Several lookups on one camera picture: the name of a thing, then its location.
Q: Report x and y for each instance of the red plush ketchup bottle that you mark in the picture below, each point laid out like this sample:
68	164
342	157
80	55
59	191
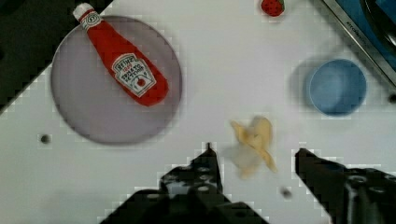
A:
124	61

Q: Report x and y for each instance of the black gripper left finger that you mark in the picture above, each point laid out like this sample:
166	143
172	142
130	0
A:
190	194

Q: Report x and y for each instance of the red plush strawberry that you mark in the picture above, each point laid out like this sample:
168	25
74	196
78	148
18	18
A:
273	8

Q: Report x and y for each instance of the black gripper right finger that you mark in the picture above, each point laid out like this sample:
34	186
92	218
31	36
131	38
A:
349	195

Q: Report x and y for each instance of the blue round bowl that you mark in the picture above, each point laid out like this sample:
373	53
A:
336	88

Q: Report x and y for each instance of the yellow plush peeled banana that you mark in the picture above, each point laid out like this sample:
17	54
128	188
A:
253	146

